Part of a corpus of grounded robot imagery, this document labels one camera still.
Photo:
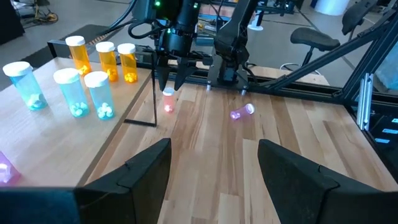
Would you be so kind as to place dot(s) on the white round pillar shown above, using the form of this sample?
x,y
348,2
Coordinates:
x,y
332,6

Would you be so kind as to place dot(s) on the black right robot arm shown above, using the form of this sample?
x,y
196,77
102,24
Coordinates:
x,y
231,40

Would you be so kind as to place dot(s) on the black aluminium rig frame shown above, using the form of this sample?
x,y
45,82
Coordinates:
x,y
326,56

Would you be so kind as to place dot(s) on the black box with blue labels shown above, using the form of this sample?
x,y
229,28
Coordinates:
x,y
385,133

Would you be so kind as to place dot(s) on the pink medicine bottle white cap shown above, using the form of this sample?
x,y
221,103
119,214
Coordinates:
x,y
168,100

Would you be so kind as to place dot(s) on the orange medicine bottle white cap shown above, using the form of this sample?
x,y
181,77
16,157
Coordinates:
x,y
107,61
78,56
128,63

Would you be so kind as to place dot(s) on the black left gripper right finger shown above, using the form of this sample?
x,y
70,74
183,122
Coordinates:
x,y
298,193

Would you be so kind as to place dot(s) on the teal medicine bottle white cap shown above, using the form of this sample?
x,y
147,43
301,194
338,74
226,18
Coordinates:
x,y
100,96
26,87
72,93

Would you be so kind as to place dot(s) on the silver metal bracket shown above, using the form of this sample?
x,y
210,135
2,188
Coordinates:
x,y
364,101

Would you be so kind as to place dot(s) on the wooden shelf with black frame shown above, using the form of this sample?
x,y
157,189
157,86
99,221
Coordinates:
x,y
56,137

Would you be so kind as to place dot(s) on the purple medicine bottle white cap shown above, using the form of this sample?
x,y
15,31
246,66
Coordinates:
x,y
7,169
242,112

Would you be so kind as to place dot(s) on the black office chair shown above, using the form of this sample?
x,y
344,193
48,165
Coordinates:
x,y
314,39

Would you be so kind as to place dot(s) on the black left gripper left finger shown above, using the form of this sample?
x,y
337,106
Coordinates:
x,y
133,193

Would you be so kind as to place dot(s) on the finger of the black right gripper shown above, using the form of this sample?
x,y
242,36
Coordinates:
x,y
183,73
163,74

